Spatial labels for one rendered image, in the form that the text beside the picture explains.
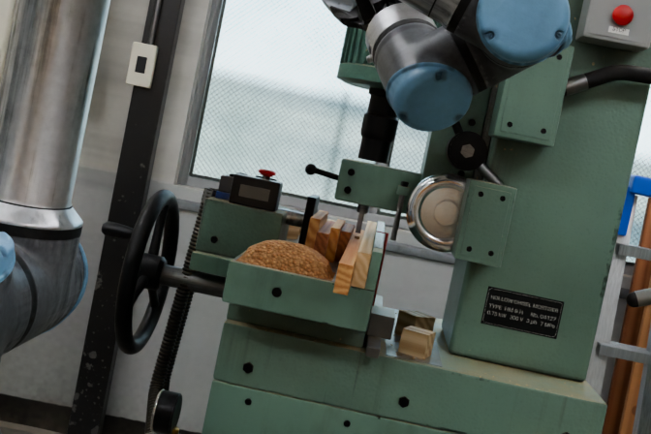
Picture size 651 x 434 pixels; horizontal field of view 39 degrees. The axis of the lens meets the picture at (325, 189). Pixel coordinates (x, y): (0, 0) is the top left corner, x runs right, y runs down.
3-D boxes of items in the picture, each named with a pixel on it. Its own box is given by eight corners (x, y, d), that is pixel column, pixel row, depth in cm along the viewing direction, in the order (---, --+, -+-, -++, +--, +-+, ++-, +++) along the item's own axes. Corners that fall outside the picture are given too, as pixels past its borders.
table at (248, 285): (229, 245, 193) (234, 217, 192) (373, 276, 191) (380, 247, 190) (155, 288, 132) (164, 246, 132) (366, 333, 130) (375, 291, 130)
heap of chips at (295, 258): (245, 254, 141) (250, 230, 141) (335, 272, 140) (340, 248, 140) (235, 261, 132) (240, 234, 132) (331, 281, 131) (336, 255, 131)
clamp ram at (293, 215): (269, 236, 166) (279, 187, 165) (310, 245, 165) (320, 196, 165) (263, 241, 157) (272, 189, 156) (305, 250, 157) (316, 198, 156)
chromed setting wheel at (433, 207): (398, 242, 147) (414, 166, 146) (476, 259, 146) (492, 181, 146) (398, 244, 144) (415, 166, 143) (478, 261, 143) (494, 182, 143)
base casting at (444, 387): (255, 325, 183) (263, 279, 183) (544, 387, 180) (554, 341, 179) (211, 380, 138) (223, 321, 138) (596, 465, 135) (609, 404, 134)
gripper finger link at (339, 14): (343, -9, 132) (388, 1, 126) (347, 2, 133) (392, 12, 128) (322, 11, 130) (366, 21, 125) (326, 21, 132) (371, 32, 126)
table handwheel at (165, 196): (117, 378, 165) (166, 243, 182) (227, 403, 164) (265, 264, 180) (95, 300, 141) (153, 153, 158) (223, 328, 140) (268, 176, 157)
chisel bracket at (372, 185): (333, 205, 162) (344, 157, 162) (413, 222, 161) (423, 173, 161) (331, 207, 155) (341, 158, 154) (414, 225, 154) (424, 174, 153)
